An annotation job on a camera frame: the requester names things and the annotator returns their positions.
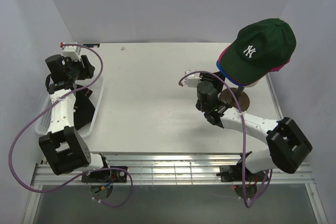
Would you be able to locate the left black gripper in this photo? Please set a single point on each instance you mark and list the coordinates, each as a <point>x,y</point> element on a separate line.
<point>87,72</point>

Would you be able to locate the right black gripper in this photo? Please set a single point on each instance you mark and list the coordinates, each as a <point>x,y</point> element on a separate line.
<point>215,80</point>

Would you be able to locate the blue baseball cap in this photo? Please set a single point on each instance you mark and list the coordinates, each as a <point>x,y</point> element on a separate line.
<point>227,76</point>

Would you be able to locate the dark brown mannequin stand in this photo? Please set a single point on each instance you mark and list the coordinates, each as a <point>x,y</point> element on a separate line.
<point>235,97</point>

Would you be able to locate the black baseball cap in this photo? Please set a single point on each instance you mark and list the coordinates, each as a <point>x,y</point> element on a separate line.
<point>84,109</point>

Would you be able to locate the dark green baseball cap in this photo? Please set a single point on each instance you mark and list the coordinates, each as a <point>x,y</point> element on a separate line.
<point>258,48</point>

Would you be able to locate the pink baseball cap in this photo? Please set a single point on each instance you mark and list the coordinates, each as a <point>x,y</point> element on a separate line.
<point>276,69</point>

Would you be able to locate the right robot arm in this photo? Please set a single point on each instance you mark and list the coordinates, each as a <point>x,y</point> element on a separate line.
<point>287,145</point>

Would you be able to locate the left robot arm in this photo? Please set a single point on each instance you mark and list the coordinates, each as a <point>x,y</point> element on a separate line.
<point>62,145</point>

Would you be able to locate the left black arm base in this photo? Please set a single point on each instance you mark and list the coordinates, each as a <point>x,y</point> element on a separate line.
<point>115,175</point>

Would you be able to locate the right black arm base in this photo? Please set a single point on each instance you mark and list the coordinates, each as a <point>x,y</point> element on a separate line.
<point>233,173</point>

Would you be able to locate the white plastic basket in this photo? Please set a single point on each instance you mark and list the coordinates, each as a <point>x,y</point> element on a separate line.
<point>42,124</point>

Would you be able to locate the small black label sticker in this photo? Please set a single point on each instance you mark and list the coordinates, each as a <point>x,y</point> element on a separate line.
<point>92,45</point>

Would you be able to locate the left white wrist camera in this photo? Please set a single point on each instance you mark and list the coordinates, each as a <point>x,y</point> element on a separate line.
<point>73,52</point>

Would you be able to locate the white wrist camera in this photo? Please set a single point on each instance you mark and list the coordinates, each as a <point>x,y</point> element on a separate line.
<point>191,81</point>
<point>73,52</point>

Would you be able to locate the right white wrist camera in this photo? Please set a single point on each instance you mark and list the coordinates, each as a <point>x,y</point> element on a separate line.
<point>191,81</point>

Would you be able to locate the aluminium rail frame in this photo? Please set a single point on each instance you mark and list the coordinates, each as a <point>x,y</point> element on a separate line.
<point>174,188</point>

